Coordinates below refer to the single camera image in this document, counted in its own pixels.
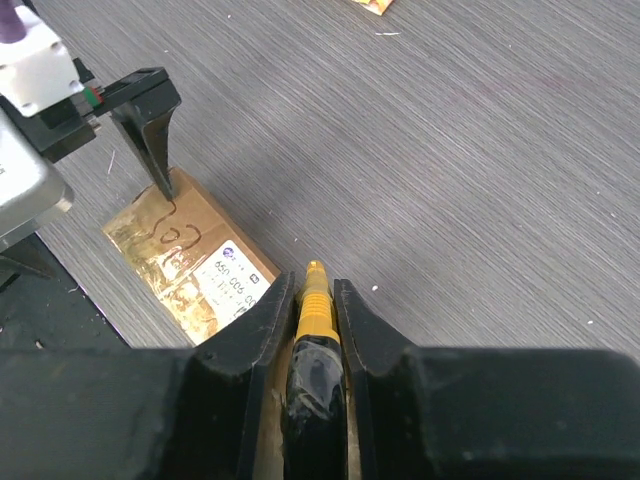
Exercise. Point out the yellow utility knife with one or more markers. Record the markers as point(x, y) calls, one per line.
point(314, 414)

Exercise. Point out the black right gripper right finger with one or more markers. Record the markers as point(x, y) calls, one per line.
point(485, 413)

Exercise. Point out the orange checkered cloth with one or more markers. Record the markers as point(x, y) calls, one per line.
point(378, 7)

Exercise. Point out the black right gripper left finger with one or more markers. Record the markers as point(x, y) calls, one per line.
point(144, 413)

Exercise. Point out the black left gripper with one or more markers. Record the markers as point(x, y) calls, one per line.
point(141, 105)

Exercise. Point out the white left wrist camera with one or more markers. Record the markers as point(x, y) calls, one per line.
point(38, 81)

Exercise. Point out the brown cardboard express box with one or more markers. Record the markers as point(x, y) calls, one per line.
point(197, 262)

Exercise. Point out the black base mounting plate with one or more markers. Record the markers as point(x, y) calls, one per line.
point(51, 313)

